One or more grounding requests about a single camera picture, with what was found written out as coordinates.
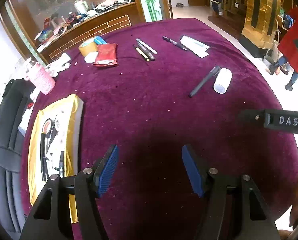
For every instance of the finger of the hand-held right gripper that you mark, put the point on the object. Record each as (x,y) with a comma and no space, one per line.
(254,117)

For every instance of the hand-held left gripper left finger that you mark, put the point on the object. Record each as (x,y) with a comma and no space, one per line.
(107,170)

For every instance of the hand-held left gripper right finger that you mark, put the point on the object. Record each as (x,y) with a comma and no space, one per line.
(192,170)

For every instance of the white bottle green label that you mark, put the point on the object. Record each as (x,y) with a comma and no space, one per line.
(223,80)

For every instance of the dark grey pen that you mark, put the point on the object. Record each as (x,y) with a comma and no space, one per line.
(204,82)

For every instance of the black tape roll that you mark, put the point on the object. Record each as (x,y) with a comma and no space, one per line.
(47,125)

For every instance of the grey dustpan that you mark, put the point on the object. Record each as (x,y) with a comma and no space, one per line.
(269,61)

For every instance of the white bucket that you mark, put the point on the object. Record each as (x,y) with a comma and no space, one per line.
(275,48)

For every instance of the purple velvet tablecloth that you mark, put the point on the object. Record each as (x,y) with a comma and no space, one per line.
(151,105)

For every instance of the plain white packet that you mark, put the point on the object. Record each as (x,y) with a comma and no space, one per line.
(201,53)

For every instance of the gold pillar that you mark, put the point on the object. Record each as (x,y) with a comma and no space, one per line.
(259,30)

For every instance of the white packet blue print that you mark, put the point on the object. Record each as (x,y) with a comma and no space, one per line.
(195,43)

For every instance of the wooden staircase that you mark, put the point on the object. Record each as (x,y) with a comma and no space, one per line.
(229,22)

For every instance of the blue bag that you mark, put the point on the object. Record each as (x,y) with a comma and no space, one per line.
(288,21)

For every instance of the black office chair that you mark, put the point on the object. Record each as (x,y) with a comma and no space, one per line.
(4,155)

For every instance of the black pen silver tip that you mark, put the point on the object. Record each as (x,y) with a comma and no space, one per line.
(175,43)

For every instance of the white eraser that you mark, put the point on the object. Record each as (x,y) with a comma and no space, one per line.
(90,57)

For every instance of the red foil packet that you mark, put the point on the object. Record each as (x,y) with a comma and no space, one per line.
(106,55)

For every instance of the white gloves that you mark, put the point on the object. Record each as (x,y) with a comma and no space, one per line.
(60,63)

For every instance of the yellow pen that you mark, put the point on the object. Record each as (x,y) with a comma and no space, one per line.
(141,52)

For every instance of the white pen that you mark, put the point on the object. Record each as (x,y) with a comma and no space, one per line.
(147,46)

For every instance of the blue box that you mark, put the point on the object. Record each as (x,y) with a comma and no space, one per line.
(100,40)

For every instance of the wooden chair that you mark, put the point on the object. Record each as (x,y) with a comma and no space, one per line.
(169,5)

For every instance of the wooden cabinet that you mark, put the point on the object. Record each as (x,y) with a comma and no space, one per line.
(106,25)

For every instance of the bamboo painted panel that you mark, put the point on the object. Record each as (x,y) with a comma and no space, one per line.
(150,2)

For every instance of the pile of assorted clutter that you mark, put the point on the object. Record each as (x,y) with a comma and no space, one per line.
(71,18)

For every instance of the white kettle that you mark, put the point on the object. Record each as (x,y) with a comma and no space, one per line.
(80,6)

